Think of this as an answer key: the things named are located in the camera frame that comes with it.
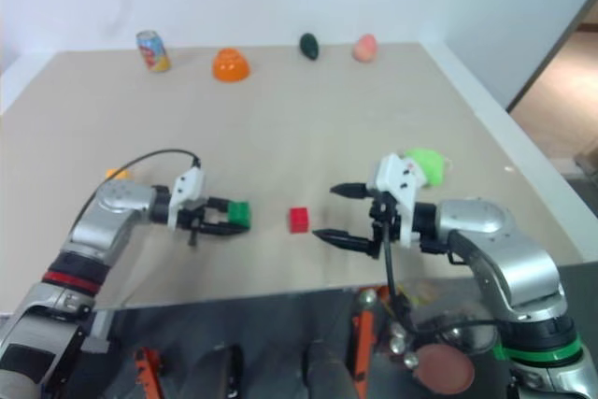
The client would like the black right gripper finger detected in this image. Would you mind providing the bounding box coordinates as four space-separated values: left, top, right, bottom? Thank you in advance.
311 228 377 256
329 181 376 200

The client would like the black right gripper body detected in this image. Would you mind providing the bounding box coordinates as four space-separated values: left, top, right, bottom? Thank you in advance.
368 190 403 261

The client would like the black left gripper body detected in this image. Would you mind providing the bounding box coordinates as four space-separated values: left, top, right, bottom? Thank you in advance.
178 201 212 248

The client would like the green cube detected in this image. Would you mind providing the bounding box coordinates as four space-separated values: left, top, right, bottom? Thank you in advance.
226 200 252 233

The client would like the red cube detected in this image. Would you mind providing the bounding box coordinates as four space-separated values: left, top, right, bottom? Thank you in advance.
288 206 311 235

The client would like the light green toy vegetable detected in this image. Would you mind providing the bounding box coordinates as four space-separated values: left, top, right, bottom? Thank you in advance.
403 147 453 191

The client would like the orange metal stand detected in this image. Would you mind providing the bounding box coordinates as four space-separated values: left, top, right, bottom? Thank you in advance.
132 346 165 399
350 285 393 389

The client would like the orange plastic bowl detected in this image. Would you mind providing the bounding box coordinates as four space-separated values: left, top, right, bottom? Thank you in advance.
211 47 254 85

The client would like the pink peach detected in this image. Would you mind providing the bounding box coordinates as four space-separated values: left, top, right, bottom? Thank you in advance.
351 33 379 64

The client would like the dark green avocado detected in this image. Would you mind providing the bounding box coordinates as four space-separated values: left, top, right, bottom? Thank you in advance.
298 32 321 62

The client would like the reddish brown round disc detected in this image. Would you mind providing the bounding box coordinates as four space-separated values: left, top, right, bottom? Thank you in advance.
414 339 477 396

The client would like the colourful soda can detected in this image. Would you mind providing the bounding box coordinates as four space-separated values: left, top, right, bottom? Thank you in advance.
135 29 173 75

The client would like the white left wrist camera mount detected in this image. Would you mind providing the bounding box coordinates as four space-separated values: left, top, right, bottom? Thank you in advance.
167 168 208 233

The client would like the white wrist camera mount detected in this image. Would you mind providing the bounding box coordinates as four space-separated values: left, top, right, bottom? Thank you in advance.
167 168 208 233
368 152 427 249

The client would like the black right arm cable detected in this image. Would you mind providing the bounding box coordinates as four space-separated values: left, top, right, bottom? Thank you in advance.
381 192 497 342

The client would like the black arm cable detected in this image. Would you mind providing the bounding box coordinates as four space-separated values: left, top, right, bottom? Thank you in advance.
381 192 497 342
113 150 203 181

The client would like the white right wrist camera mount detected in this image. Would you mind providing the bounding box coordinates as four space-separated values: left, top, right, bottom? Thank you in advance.
368 152 427 249

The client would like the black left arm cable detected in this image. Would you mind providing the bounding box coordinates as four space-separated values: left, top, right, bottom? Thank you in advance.
113 150 203 181

